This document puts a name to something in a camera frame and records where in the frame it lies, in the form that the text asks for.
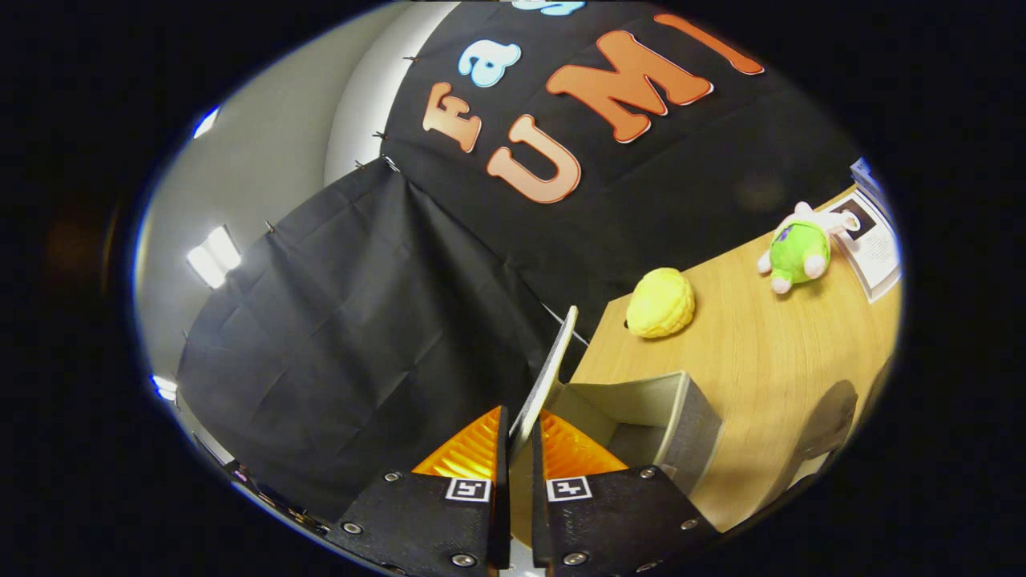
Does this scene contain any green plush toy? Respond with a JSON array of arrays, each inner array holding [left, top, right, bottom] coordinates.
[[757, 202, 858, 295]]

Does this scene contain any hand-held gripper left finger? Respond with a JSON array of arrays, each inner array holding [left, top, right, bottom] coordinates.
[[333, 405, 511, 575]]

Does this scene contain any black backdrop cloth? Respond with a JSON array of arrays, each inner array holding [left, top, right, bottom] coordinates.
[[176, 0, 870, 522]]

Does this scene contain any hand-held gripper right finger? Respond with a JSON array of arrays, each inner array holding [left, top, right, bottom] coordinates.
[[529, 409, 718, 576]]

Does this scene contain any grey fabric storage box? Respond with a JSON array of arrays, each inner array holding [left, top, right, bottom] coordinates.
[[509, 305, 724, 546]]

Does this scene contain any blue book with figure cover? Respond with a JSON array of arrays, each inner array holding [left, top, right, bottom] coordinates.
[[850, 157, 892, 211]]

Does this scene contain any white book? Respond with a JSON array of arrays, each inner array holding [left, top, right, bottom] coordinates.
[[830, 188, 903, 304]]

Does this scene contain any yellow textured bun toy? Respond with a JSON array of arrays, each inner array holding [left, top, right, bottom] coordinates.
[[625, 267, 697, 339]]

